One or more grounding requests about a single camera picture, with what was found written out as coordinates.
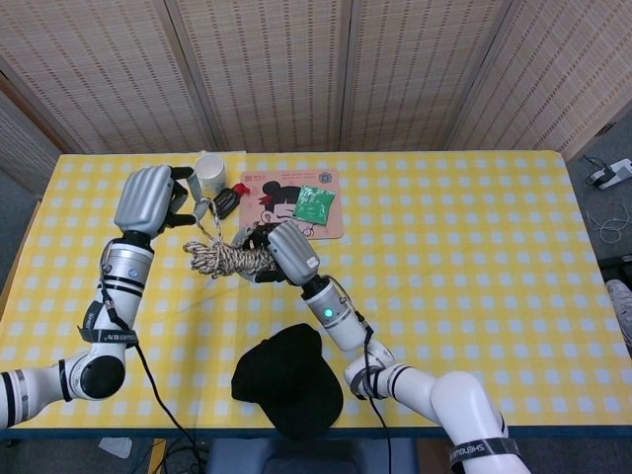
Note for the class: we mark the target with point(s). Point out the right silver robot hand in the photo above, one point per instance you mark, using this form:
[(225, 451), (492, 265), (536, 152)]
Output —
[(293, 254)]

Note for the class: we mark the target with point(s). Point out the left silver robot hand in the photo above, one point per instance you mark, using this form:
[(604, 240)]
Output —
[(143, 200)]

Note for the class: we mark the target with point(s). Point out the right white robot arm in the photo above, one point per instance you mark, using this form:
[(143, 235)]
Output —
[(340, 326)]

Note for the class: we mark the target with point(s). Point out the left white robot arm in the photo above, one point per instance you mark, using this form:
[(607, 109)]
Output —
[(123, 276)]

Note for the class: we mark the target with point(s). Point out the green foil packet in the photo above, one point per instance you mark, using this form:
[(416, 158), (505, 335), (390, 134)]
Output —
[(313, 205)]

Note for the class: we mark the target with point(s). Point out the pink cartoon mouse pad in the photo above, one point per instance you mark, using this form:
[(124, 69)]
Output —
[(257, 207)]

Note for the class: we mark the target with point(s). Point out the white paper cup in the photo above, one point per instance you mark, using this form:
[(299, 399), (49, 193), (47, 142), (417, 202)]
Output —
[(214, 175)]

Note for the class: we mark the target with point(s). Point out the black key fob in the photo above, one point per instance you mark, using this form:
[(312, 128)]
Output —
[(224, 200)]

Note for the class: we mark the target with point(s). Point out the black baseball cap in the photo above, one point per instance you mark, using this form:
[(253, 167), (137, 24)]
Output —
[(291, 380)]

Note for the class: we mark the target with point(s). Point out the woven bamboo screen panel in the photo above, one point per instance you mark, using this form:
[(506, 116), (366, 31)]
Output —
[(20, 143), (558, 74), (419, 74), (99, 74), (276, 74)]

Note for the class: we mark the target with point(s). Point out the yellow checkered tablecloth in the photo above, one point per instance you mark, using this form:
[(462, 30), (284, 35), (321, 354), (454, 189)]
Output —
[(444, 247)]

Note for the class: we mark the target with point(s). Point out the table with blue edge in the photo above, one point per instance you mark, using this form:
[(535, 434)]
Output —
[(222, 433)]

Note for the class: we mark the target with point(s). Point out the blue chair seat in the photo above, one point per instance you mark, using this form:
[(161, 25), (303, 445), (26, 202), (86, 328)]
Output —
[(306, 456)]

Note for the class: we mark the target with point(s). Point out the crumpled white paper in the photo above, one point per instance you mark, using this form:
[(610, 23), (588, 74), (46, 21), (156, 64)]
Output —
[(116, 446)]

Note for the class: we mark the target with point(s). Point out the black floor object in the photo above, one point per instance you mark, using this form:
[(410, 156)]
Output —
[(619, 266)]

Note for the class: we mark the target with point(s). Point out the white power strip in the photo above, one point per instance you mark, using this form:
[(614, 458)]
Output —
[(614, 174)]

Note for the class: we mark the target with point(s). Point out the grey shoe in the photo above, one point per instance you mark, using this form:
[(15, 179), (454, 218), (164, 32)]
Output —
[(623, 306)]

